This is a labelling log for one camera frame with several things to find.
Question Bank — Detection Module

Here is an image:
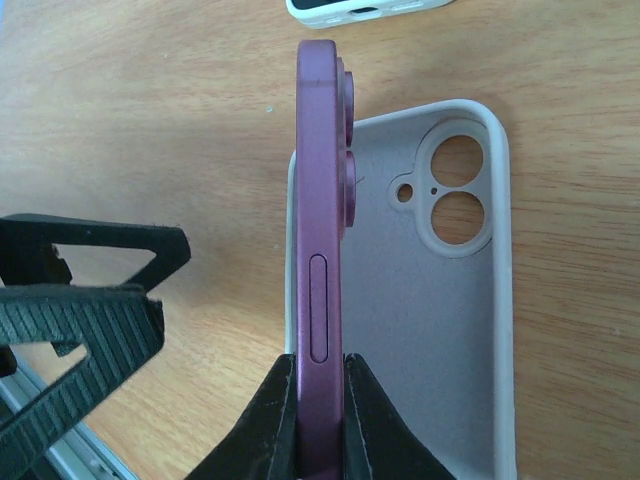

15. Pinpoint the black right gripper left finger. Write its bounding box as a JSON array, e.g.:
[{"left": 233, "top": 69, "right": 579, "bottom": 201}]
[{"left": 186, "top": 354, "right": 297, "bottom": 480}]

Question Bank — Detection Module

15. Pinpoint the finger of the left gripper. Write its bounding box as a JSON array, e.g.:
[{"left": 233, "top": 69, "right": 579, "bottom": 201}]
[
  {"left": 1, "top": 213, "right": 191, "bottom": 291},
  {"left": 1, "top": 285, "right": 165, "bottom": 479}
]

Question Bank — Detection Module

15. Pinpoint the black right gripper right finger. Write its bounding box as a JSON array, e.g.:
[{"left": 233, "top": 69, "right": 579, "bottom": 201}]
[{"left": 344, "top": 354, "right": 454, "bottom": 480}]

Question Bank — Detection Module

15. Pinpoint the white phone case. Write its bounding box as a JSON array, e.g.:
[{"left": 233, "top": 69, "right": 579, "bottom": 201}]
[{"left": 285, "top": 99, "right": 517, "bottom": 479}]

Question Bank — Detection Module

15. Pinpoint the black phone pink edge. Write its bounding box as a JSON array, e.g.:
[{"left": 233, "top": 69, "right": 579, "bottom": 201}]
[{"left": 295, "top": 40, "right": 356, "bottom": 479}]

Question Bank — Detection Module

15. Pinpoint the black phone silver edge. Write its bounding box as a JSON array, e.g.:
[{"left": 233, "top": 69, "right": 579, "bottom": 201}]
[{"left": 285, "top": 0, "right": 453, "bottom": 29}]

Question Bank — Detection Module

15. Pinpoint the aluminium rail frame front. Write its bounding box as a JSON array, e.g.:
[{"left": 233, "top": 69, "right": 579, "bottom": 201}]
[{"left": 1, "top": 352, "right": 138, "bottom": 480}]

